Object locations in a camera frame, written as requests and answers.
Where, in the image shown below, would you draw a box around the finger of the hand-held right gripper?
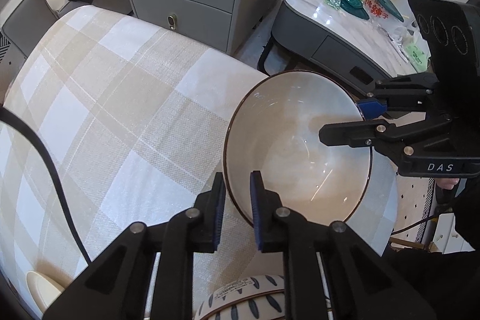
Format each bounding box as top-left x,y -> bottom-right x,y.
319,114 -> 455,156
357,74 -> 442,119

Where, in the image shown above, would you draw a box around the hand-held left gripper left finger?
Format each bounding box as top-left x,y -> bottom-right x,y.
43,172 -> 227,320

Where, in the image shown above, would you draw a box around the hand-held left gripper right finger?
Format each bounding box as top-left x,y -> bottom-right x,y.
249,170 -> 437,320

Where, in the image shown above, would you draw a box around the beige round plate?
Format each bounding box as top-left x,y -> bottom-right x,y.
25,271 -> 66,320

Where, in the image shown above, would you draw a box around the person's right forearm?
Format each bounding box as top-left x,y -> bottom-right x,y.
382,175 -> 480,320

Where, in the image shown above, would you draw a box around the person's right hand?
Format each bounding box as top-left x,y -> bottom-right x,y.
435,177 -> 461,190

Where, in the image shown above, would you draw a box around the white green packet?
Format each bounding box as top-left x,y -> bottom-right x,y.
403,37 -> 431,74

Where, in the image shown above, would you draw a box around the grey coffee table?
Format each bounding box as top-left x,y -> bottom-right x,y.
271,0 -> 432,96

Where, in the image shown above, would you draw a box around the teal snack packet red print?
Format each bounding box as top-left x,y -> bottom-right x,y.
362,0 -> 404,23

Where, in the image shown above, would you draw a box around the black cable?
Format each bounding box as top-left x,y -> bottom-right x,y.
390,189 -> 456,236
0,106 -> 92,264

